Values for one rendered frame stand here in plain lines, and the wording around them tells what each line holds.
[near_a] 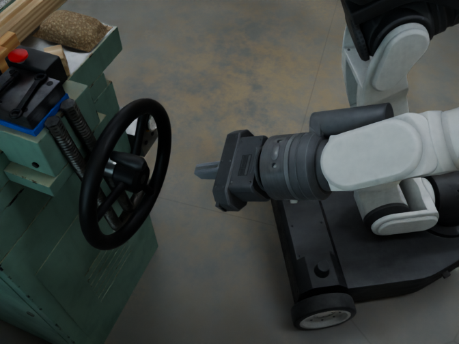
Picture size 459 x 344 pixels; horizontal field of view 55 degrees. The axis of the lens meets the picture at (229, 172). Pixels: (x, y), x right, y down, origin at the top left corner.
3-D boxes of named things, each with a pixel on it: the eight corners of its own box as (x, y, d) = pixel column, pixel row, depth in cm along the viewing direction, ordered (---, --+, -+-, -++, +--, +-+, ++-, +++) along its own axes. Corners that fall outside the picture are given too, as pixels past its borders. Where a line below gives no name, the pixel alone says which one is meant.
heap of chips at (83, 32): (89, 52, 89) (84, 36, 86) (31, 36, 92) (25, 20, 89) (113, 27, 93) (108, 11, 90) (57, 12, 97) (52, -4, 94)
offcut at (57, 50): (52, 79, 84) (46, 62, 80) (50, 65, 86) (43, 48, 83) (70, 75, 84) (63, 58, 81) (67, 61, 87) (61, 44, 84)
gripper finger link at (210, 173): (192, 166, 67) (224, 165, 63) (204, 175, 69) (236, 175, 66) (189, 176, 67) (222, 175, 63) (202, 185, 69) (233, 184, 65)
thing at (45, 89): (35, 137, 67) (22, 111, 63) (-22, 117, 70) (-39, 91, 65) (84, 82, 74) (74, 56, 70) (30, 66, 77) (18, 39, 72)
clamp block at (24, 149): (54, 180, 73) (35, 145, 66) (-11, 156, 76) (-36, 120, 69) (102, 120, 82) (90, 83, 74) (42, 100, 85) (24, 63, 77)
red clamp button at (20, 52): (20, 66, 69) (18, 61, 68) (5, 61, 69) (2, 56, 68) (33, 54, 70) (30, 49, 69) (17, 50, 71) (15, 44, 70)
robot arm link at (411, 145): (354, 195, 57) (468, 170, 49) (324, 196, 49) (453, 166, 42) (343, 147, 58) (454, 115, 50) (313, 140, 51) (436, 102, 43)
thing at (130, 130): (145, 158, 118) (141, 138, 112) (106, 144, 121) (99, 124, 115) (160, 136, 123) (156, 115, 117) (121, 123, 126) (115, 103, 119)
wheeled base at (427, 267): (421, 173, 179) (454, 115, 153) (481, 295, 149) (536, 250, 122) (266, 190, 174) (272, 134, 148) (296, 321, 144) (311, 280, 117)
